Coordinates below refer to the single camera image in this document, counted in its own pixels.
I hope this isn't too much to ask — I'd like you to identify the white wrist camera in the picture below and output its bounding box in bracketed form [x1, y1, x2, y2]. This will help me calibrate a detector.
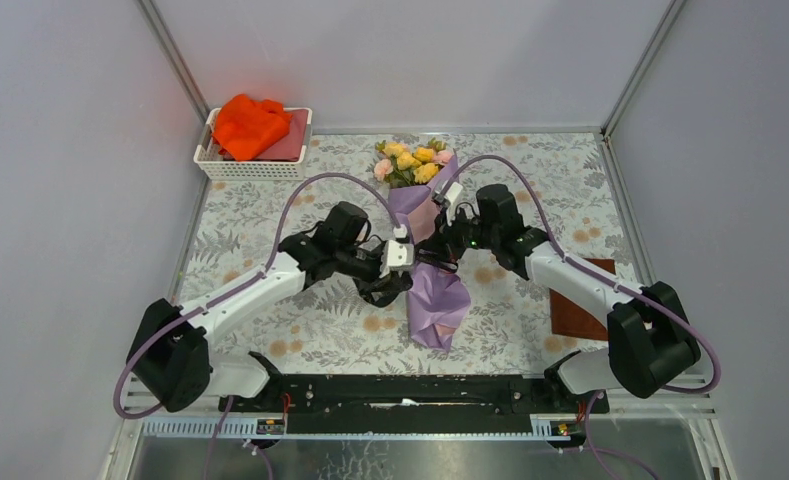
[380, 225, 415, 278]
[431, 180, 463, 226]

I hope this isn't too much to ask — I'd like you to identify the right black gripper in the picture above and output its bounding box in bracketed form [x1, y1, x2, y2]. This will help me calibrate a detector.
[423, 203, 499, 263]

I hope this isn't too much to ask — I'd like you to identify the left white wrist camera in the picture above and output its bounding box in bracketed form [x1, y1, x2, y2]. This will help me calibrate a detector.
[380, 225, 415, 278]

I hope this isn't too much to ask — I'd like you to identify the white plastic basket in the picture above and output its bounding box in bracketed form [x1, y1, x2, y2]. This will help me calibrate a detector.
[193, 107, 313, 181]

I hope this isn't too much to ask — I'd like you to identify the yellow fake flower bunch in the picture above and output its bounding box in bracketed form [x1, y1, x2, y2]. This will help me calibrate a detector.
[372, 138, 456, 189]

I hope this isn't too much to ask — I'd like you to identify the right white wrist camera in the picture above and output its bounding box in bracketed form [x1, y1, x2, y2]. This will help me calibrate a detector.
[431, 180, 463, 226]

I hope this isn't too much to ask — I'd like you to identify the purple cable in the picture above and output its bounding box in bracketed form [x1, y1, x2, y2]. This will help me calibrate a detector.
[112, 172, 410, 480]
[433, 154, 723, 480]

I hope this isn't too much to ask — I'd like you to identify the dark red folded paper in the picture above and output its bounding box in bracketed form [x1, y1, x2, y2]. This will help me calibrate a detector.
[257, 108, 310, 162]

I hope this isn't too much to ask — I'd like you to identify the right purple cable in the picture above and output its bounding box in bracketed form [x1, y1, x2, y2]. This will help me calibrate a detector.
[433, 154, 723, 480]

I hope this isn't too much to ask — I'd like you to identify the floral patterned table mat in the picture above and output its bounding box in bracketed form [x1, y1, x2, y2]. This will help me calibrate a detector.
[174, 133, 635, 375]

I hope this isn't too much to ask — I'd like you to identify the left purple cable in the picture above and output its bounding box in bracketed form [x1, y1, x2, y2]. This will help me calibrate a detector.
[112, 172, 410, 480]

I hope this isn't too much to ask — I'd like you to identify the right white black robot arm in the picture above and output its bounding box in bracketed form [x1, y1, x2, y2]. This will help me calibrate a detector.
[425, 183, 701, 412]

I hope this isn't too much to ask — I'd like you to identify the black mounting base rail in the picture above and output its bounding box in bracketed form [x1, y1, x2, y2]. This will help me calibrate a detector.
[219, 374, 609, 435]

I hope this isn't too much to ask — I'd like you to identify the brown leather pad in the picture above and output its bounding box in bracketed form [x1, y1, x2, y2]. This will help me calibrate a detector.
[539, 257, 615, 341]

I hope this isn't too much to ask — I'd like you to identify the orange cloth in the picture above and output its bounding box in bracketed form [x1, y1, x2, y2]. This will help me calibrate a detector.
[212, 94, 293, 161]

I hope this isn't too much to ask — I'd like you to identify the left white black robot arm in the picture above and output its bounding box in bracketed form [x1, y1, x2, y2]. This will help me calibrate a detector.
[126, 202, 414, 412]

